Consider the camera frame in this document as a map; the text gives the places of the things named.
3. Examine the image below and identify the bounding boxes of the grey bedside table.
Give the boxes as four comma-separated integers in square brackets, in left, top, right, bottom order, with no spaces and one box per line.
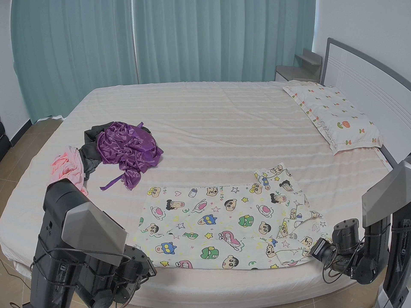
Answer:
[275,48,322,83]

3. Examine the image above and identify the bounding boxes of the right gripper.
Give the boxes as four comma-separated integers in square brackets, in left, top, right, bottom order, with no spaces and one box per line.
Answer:
[310,238,337,263]

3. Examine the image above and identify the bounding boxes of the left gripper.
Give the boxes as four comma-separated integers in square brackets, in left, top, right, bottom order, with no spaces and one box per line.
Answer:
[141,256,158,279]

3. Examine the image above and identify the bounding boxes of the white printed pyjama top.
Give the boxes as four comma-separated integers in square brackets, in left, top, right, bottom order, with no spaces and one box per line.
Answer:
[134,162,329,270]

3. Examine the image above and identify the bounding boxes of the pink garment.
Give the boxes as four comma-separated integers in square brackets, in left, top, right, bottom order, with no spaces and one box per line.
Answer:
[48,146,89,196]

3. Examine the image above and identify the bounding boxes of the black chest of drawers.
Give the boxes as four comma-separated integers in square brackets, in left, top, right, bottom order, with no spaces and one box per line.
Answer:
[0,116,12,161]

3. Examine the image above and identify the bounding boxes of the bed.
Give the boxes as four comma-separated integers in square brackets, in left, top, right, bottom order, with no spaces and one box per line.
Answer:
[0,37,411,301]

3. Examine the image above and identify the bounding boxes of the black cable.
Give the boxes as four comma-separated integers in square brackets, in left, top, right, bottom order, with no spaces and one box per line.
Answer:
[112,276,143,308]
[0,258,33,282]

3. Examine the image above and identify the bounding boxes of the blue-green curtain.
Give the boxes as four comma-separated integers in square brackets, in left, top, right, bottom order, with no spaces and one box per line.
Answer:
[10,0,140,125]
[133,0,317,83]

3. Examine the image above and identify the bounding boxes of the dark grey garment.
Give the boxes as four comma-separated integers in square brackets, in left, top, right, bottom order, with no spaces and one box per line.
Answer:
[84,124,151,181]

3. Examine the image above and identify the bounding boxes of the white printed pillow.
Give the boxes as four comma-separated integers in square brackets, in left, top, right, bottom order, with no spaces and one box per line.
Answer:
[282,80,383,156]

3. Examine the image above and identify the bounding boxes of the purple satin garment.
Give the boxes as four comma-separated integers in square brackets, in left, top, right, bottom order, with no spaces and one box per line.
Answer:
[97,121,164,192]

